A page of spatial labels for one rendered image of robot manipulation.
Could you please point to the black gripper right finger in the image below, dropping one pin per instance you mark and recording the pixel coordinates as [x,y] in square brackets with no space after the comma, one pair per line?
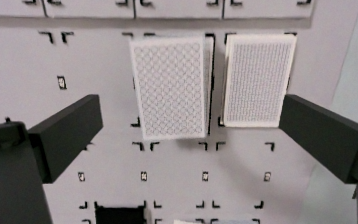
[330,138]

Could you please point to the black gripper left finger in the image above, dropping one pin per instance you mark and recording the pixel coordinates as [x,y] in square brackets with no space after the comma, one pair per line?
[39,155]

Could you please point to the black plate lid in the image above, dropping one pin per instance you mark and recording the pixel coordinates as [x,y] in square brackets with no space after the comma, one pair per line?
[119,215]

